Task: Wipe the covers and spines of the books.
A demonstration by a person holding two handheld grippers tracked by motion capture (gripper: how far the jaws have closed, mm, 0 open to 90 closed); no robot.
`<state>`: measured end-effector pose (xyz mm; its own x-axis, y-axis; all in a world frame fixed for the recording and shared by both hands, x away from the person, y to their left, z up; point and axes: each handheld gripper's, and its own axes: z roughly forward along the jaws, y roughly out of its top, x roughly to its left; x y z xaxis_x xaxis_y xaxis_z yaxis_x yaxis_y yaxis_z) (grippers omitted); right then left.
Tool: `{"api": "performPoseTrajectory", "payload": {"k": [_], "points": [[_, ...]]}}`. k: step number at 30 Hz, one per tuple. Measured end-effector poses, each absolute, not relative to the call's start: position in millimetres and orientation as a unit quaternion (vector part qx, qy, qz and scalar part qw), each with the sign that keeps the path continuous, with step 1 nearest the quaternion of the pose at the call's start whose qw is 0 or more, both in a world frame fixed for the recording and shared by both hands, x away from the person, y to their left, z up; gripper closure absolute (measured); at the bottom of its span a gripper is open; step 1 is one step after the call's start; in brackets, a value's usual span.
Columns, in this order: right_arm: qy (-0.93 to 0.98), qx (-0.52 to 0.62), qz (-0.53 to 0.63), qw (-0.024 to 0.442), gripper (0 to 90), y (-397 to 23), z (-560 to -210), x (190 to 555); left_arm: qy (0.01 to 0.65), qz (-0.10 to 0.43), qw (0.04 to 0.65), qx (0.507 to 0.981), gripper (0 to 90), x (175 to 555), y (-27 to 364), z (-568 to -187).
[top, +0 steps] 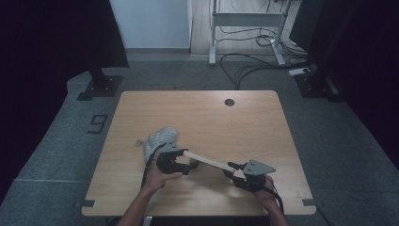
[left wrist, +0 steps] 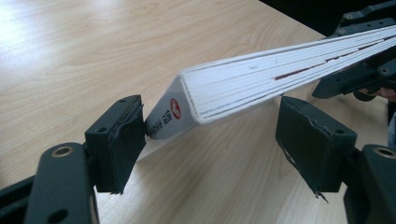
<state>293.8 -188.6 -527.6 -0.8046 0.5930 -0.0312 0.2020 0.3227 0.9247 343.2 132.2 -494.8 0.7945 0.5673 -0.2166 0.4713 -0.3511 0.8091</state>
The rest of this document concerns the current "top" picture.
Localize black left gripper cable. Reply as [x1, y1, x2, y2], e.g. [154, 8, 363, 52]
[140, 143, 167, 190]

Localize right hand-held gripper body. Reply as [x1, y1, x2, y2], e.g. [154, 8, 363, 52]
[233, 159, 278, 193]

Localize white power strip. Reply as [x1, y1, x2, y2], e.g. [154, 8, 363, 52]
[288, 67, 311, 77]

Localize dark curtain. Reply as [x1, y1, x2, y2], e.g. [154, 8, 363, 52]
[0, 0, 130, 202]
[288, 0, 399, 172]

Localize person's right hand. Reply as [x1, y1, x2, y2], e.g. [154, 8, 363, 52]
[253, 174, 278, 212]

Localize white metal desk frame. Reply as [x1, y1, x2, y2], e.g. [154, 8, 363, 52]
[209, 0, 295, 66]

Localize white caterpillar picture book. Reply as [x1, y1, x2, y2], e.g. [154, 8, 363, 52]
[183, 150, 238, 173]

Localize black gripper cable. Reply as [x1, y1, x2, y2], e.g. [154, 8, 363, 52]
[140, 143, 167, 190]
[262, 177, 285, 217]

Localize black stand base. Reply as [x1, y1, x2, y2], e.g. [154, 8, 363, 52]
[295, 72, 346, 103]
[76, 67, 123, 102]

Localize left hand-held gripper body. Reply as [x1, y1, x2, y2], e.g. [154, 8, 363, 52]
[155, 141, 186, 175]

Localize black floor cables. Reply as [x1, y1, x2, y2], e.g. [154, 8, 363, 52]
[217, 26, 314, 91]

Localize person's left hand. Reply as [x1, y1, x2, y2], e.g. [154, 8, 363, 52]
[142, 159, 184, 198]

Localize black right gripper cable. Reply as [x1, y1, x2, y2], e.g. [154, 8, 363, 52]
[262, 177, 285, 217]

